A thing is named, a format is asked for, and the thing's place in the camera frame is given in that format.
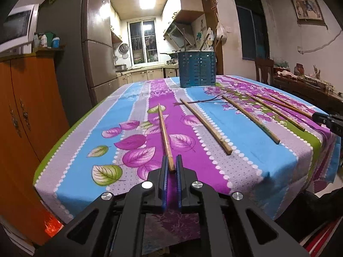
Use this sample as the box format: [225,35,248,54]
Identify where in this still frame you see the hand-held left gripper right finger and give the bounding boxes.
[175,155,308,257]

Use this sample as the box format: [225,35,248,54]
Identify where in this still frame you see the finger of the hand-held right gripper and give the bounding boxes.
[312,112,343,137]

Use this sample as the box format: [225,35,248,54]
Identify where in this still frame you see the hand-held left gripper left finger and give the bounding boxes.
[35,155,170,257]

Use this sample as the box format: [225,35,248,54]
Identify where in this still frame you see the blue perforated utensil holder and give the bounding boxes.
[178,51,216,88]

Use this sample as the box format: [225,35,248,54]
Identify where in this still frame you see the pink cloth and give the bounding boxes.
[277,70,298,79]

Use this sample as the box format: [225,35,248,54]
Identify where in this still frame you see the floral striped tablecloth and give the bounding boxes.
[33,75,341,256]

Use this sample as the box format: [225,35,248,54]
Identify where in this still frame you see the wooden chair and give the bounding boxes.
[254,57,274,86]

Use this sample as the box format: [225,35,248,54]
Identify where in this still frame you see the person's dark clothing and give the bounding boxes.
[275,187,343,247]

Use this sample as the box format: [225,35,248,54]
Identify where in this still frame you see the beige lower kitchen cabinets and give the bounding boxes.
[115,67,179,87]

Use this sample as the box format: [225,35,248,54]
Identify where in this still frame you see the beige kitchen cabinets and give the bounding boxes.
[115,67,179,87]
[108,4,124,43]

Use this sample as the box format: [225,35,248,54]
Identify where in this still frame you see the red striped object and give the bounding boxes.
[301,220,343,257]

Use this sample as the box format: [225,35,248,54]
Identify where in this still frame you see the orange plastic bag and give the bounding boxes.
[44,211,63,237]

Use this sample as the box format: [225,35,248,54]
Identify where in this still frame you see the dark window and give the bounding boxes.
[233,0,270,61]

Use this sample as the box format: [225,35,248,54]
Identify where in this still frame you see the barred kitchen window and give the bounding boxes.
[129,20,157,65]

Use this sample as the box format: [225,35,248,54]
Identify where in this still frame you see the white plastic bag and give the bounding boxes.
[214,23,228,40]

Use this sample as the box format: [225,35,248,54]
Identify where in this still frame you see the steel range hood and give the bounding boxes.
[163,23,192,46]

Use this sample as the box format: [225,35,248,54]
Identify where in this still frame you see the grey refrigerator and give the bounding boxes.
[38,0,120,129]

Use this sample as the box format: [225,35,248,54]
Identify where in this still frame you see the orange wooden cabinet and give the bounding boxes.
[0,47,71,247]

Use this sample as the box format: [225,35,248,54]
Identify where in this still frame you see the beige upper kitchen cabinets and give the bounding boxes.
[108,4,124,43]

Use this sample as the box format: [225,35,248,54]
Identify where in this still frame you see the beige cabinet above hood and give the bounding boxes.
[163,0,205,24]

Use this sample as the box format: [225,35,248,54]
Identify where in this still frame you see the white microwave oven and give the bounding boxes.
[0,4,39,54]

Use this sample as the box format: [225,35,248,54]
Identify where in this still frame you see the wall cable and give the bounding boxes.
[297,31,343,54]

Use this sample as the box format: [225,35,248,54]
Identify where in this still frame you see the framed wall picture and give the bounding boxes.
[290,0,325,23]

